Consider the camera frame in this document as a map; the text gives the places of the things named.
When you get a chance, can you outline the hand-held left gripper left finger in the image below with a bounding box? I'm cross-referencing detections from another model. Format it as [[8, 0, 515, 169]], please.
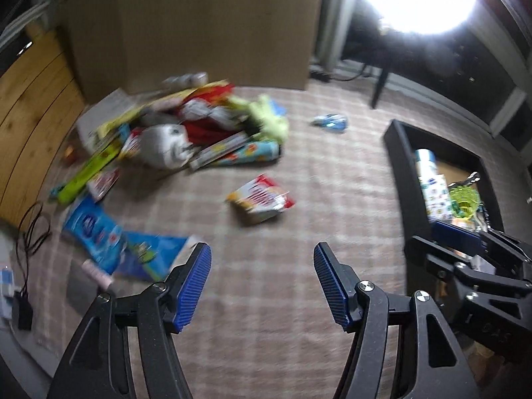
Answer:
[[47, 241, 212, 399]]

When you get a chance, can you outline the small red white packet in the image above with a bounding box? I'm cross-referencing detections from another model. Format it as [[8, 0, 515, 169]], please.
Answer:
[[87, 166, 121, 202]]

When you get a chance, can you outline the blue hand sanitizer bottle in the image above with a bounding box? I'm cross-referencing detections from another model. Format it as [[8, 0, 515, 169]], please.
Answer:
[[313, 113, 348, 133]]

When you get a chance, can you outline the red cloth pouch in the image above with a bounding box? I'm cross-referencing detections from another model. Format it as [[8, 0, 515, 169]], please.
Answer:
[[183, 120, 246, 146]]

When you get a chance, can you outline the flat white box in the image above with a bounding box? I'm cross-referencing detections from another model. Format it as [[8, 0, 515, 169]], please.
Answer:
[[77, 88, 138, 155]]

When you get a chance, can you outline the long colourful printed box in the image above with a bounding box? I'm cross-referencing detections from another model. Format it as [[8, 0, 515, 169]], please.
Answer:
[[191, 131, 250, 169]]

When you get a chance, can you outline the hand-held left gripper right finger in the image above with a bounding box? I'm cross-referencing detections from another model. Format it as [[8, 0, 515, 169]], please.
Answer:
[[313, 241, 480, 399]]

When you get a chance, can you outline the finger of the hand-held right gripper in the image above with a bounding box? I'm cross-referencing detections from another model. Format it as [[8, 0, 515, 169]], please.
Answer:
[[405, 236, 532, 292], [432, 220, 532, 262]]

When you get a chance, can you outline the button print tissue pack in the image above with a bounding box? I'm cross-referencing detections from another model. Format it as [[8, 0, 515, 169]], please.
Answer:
[[422, 177, 452, 221]]

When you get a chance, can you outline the long yellow paper sleeve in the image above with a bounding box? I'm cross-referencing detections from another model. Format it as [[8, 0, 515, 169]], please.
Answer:
[[97, 106, 146, 138]]

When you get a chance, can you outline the yellow-green cloth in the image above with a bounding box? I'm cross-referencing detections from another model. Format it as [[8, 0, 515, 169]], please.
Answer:
[[230, 95, 290, 140]]

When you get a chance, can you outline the white charger plug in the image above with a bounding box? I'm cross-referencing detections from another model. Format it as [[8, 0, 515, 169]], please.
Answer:
[[139, 124, 194, 170]]

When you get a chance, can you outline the coffee creamer packet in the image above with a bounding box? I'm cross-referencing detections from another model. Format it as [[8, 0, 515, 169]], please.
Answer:
[[226, 175, 296, 225]]

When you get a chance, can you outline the black power adapter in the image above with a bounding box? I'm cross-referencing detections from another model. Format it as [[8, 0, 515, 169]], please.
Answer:
[[12, 291, 34, 332]]

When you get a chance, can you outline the black storage box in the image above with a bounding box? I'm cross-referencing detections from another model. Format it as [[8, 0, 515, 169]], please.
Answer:
[[384, 120, 505, 267]]

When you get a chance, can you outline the blue printed packet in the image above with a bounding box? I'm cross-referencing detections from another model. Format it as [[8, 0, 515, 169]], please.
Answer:
[[112, 233, 200, 282]]

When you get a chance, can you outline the yellow-green shuttlecock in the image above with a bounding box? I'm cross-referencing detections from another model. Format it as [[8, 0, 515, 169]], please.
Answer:
[[449, 185, 481, 221]]

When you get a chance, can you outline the pine wooden board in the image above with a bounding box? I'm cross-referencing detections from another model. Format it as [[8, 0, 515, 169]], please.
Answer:
[[0, 29, 90, 229]]

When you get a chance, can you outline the white usb cable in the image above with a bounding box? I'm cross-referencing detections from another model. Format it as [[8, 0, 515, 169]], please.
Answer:
[[183, 100, 234, 124]]

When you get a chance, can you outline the white power strip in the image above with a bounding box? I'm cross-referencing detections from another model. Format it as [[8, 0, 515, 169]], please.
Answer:
[[0, 268, 18, 321]]

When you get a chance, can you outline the green tube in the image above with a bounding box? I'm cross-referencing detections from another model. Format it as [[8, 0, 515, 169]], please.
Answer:
[[58, 137, 126, 204]]

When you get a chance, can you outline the colourful tube black cap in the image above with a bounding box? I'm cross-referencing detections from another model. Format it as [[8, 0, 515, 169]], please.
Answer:
[[216, 139, 284, 167]]

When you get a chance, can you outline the red snack packet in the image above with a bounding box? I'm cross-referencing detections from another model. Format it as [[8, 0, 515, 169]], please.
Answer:
[[183, 83, 236, 105]]

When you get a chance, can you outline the blue wet wipes pack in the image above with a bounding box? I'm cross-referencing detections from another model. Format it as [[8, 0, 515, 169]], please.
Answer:
[[62, 195, 126, 275]]

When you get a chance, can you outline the pink lip balm tube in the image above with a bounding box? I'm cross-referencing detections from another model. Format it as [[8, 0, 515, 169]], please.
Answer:
[[82, 259, 115, 292]]

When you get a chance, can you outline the black cable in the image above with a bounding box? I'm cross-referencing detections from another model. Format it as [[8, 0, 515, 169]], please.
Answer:
[[17, 201, 53, 296]]

